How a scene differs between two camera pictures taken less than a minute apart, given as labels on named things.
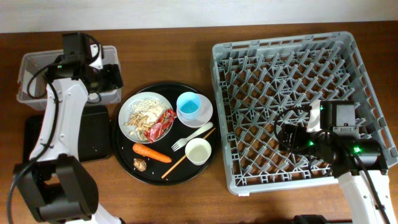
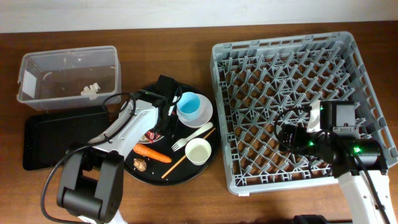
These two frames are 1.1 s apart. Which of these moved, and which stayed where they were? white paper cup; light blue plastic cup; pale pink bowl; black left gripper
Moved: black left gripper
Stayed: white paper cup; pale pink bowl; light blue plastic cup
